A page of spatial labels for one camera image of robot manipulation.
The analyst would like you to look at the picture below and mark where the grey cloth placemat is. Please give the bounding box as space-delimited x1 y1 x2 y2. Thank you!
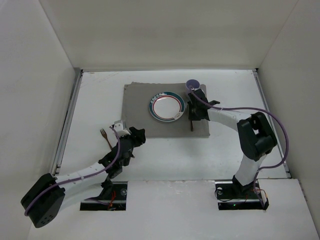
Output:
121 82 210 138

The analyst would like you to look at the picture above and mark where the brown wooden spoon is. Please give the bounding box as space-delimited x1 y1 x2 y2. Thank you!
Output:
190 121 194 132

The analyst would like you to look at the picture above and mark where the lilac plastic cup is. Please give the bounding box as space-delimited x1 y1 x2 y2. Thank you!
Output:
185 79 201 94

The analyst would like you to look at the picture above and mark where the white plate green red rim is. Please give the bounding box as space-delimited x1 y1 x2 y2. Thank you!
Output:
148 91 186 123

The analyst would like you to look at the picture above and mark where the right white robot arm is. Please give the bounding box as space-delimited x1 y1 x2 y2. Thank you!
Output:
188 85 278 187

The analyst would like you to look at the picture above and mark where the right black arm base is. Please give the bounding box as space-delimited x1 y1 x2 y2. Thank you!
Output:
214 177 269 211

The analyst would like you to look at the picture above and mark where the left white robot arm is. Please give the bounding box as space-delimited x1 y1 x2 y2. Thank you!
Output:
20 125 146 228

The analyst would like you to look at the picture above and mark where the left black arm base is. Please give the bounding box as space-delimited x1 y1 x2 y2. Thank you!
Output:
79 181 128 212

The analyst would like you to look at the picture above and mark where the brown wooden fork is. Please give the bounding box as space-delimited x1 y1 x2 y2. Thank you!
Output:
99 128 113 150

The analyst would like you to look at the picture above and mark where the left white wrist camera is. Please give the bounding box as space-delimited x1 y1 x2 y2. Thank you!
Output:
111 120 131 137

